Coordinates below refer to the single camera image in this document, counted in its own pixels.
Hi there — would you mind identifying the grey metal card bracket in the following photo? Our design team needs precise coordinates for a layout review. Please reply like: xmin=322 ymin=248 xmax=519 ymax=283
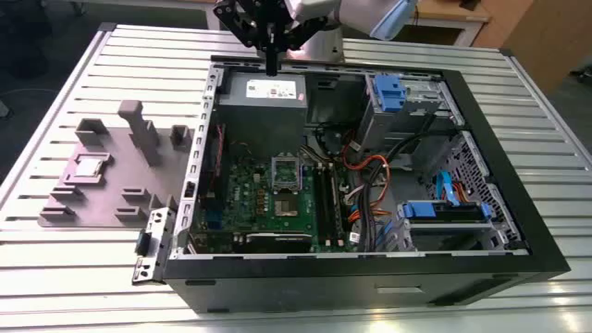
xmin=133 ymin=206 xmax=181 ymax=286

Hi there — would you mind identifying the thick black cable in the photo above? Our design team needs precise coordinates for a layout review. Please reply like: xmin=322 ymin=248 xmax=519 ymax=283
xmin=357 ymin=127 xmax=461 ymax=253

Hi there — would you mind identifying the blue video port connector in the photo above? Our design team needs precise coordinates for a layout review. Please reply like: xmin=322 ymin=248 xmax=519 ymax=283
xmin=135 ymin=230 xmax=154 ymax=258

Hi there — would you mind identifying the black RAM slot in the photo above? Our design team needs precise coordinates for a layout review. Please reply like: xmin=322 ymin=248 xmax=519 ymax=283
xmin=326 ymin=162 xmax=349 ymax=244
xmin=313 ymin=163 xmax=331 ymax=244

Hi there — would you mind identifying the wooden desk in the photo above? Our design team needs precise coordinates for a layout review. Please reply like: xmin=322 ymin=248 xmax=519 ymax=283
xmin=414 ymin=0 xmax=491 ymax=48

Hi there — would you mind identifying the wooden cabinet panel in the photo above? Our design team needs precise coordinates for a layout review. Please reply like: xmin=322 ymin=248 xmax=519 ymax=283
xmin=471 ymin=0 xmax=592 ymax=95

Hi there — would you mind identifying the yellow black wire bundle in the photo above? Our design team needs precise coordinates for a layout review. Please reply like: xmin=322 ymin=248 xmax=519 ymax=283
xmin=298 ymin=144 xmax=335 ymax=164

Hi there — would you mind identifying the black graphics card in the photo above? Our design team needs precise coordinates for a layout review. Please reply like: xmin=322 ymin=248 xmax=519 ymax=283
xmin=230 ymin=230 xmax=317 ymax=255

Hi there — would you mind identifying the grey power supply unit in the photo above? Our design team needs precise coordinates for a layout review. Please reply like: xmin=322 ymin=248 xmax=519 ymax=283
xmin=217 ymin=71 xmax=310 ymax=164

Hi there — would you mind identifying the blue flat wire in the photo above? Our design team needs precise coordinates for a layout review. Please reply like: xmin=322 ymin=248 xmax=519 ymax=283
xmin=437 ymin=171 xmax=463 ymax=208

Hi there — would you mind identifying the orange flat wire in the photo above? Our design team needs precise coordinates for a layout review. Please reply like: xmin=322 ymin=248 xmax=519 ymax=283
xmin=453 ymin=180 xmax=470 ymax=206

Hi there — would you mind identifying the metal socket cover frame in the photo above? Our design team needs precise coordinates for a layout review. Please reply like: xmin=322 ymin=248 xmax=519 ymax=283
xmin=270 ymin=153 xmax=306 ymax=193

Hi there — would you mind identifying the orange wire bundle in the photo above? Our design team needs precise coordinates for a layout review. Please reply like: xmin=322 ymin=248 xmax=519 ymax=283
xmin=343 ymin=154 xmax=394 ymax=225

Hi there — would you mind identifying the grey metal disk bay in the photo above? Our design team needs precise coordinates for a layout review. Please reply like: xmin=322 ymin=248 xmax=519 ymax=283
xmin=394 ymin=200 xmax=530 ymax=253

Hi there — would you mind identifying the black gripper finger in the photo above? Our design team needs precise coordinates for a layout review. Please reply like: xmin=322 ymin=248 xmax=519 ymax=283
xmin=213 ymin=1 xmax=275 ymax=76
xmin=273 ymin=17 xmax=335 ymax=76

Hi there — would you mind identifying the black open PC case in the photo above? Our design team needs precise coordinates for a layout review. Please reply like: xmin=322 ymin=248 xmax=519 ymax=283
xmin=162 ymin=54 xmax=571 ymax=315

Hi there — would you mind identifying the green motherboard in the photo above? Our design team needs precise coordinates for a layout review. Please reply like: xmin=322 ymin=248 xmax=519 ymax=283
xmin=190 ymin=152 xmax=362 ymax=255

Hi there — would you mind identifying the blue plastic drive latch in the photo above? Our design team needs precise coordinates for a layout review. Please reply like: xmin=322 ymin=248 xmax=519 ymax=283
xmin=375 ymin=74 xmax=410 ymax=113

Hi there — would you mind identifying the grey plastic parts rack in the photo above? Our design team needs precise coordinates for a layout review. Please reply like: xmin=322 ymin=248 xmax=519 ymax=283
xmin=37 ymin=99 xmax=195 ymax=230

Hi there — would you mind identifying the hard disk in blue carrier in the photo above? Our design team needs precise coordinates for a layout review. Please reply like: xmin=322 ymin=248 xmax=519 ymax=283
xmin=398 ymin=200 xmax=494 ymax=226

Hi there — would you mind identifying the silver square CPU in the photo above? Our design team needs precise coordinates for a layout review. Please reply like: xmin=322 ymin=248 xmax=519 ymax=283
xmin=77 ymin=157 xmax=107 ymax=178

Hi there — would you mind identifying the thin red wire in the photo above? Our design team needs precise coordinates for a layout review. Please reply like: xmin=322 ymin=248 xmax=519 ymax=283
xmin=198 ymin=123 xmax=227 ymax=202

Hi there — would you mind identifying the white desk frame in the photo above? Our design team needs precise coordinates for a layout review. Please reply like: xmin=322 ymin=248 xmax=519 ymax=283
xmin=203 ymin=5 xmax=225 ymax=31

